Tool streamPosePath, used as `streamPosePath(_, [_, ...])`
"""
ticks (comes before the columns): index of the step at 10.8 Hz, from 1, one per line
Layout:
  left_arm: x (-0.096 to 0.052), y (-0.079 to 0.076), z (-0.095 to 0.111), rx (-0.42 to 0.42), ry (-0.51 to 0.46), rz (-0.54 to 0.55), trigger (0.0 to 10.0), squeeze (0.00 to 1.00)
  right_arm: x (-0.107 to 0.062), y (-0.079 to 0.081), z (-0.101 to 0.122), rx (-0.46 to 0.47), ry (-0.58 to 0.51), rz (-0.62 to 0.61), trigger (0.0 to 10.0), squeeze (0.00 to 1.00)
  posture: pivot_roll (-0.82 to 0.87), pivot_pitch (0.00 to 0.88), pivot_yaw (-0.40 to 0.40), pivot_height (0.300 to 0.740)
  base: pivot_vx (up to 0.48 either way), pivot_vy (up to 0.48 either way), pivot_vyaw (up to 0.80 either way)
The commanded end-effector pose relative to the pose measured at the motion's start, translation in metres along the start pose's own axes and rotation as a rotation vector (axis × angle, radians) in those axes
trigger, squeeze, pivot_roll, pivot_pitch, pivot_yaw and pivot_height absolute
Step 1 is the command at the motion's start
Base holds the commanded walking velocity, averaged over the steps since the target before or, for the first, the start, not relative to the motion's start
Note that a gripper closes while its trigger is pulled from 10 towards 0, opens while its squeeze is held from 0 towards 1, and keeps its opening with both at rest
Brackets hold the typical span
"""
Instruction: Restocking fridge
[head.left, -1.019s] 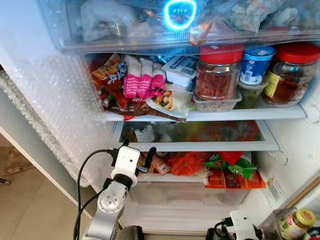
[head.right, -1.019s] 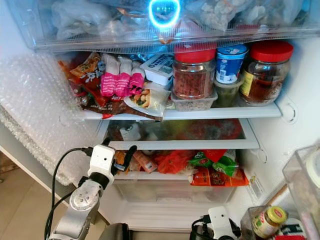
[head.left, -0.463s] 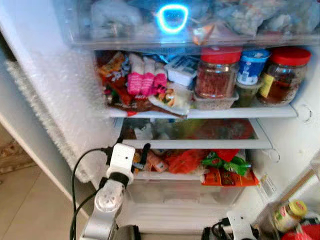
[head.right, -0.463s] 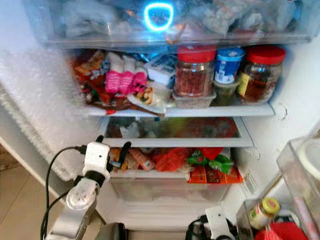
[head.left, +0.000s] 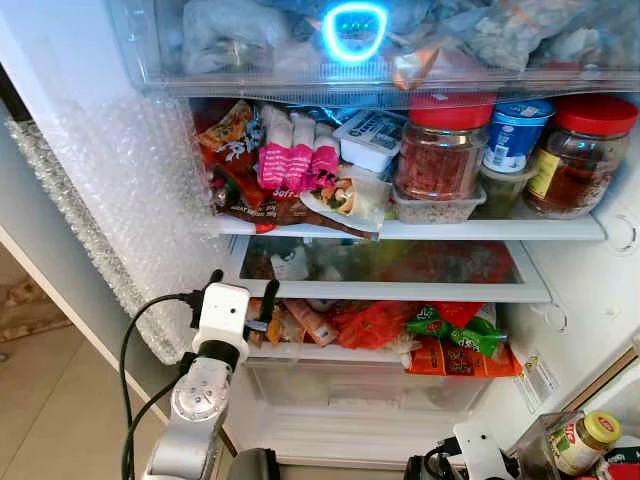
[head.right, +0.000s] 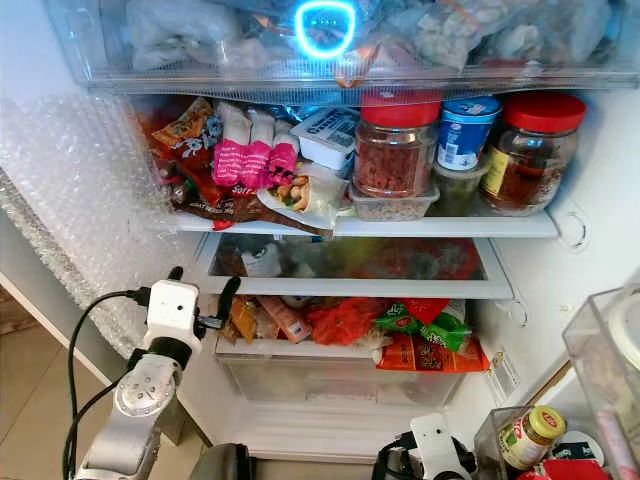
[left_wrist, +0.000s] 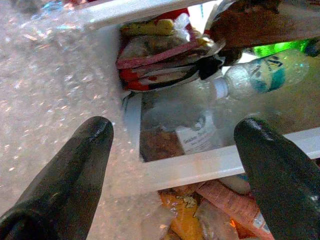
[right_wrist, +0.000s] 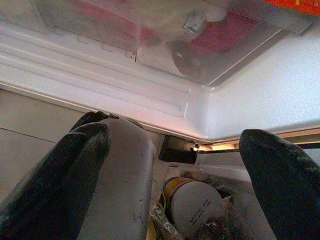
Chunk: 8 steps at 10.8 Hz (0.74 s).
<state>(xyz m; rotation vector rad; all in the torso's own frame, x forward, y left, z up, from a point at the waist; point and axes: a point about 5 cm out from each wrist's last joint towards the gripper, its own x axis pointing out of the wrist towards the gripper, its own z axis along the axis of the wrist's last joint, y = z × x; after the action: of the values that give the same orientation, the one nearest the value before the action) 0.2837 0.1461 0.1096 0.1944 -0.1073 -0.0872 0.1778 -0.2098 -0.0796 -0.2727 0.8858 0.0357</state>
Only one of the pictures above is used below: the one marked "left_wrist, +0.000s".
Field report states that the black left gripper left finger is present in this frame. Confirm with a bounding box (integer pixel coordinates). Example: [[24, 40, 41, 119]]
[[0, 116, 115, 240]]

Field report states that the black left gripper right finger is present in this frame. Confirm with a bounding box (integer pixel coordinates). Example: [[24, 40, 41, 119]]
[[233, 117, 320, 240]]

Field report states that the clear plastic water bottle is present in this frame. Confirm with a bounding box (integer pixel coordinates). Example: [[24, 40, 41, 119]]
[[212, 48, 311, 101]]

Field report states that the pink printed packet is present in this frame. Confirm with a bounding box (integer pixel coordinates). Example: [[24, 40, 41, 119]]
[[194, 178, 276, 240]]

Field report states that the clear plastic packet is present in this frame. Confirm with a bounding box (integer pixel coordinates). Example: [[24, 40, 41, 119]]
[[193, 198, 240, 240]]

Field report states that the orange snack packet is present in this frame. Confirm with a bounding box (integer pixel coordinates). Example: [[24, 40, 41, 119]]
[[158, 188, 208, 240]]

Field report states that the clear plastic bag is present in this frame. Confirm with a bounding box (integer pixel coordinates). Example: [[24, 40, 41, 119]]
[[0, 0, 141, 240]]

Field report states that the green plastic bottle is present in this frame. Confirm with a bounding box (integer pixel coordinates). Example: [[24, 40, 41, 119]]
[[252, 37, 320, 58]]

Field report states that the red white snack packet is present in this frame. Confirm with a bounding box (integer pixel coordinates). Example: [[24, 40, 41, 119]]
[[115, 8, 226, 92]]

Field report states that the brown bag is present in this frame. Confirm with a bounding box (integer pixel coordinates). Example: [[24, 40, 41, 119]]
[[206, 0, 320, 50]]

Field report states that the yellow food packet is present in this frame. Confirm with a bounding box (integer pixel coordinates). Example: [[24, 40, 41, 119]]
[[121, 18, 176, 37]]

